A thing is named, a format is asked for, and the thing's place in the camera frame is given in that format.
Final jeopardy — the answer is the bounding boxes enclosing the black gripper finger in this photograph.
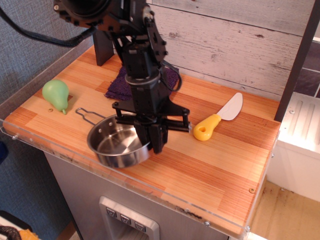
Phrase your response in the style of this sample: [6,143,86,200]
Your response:
[149,124,168,154]
[133,121,151,146]

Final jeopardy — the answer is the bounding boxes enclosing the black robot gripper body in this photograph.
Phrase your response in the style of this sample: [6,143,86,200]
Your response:
[112,74,191,132]

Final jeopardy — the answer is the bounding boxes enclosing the stainless steel pan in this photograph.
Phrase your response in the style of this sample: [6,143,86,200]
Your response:
[75,107,153,168]

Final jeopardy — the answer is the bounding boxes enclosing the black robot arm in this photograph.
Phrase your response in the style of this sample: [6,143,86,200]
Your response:
[53,0,191,154]

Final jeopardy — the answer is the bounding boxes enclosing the purple towel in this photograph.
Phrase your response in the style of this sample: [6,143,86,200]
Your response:
[104,66,179,101]

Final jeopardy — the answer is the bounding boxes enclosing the toy ice dispenser panel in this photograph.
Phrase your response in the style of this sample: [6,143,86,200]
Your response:
[99,196,160,240]

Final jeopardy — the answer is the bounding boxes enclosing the silver toy fridge cabinet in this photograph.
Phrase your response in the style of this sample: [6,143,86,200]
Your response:
[45,153,229,240]

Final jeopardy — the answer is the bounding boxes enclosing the green toy pear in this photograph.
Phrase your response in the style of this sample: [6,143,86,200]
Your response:
[42,79,69,115]

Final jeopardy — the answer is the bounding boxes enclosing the orange object bottom left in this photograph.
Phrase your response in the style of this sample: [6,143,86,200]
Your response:
[18,229,39,240]

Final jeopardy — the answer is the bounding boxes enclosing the yellow handled toy knife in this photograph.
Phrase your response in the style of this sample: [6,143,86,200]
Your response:
[193,92,243,141]

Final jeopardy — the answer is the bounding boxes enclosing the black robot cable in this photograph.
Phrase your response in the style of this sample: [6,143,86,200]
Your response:
[0,6,97,48]

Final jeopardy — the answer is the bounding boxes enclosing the dark right vertical post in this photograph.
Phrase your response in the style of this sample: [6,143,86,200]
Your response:
[274,0,320,122]

